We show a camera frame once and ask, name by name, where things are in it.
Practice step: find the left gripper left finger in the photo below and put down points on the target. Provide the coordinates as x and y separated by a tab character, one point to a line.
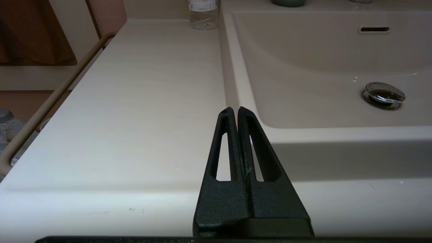
222	202

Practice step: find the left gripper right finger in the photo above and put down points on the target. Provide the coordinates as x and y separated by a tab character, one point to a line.
273	199

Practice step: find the beige sink basin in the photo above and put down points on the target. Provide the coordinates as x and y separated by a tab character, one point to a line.
303	84

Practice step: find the chrome drain stopper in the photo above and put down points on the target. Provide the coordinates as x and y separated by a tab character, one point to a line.
384	94

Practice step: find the clear empty plastic bottle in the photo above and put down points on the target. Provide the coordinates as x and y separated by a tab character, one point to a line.
203	17

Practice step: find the grey pump soap bottle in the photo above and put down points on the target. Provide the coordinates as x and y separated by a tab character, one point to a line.
288	2

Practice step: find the small grey cap water bottle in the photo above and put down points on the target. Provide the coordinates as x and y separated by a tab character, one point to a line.
6	116

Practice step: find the brown fabric slipper holder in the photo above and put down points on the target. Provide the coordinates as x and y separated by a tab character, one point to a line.
30	30

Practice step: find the beige counter towel rail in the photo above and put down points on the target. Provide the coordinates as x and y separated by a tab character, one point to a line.
60	88

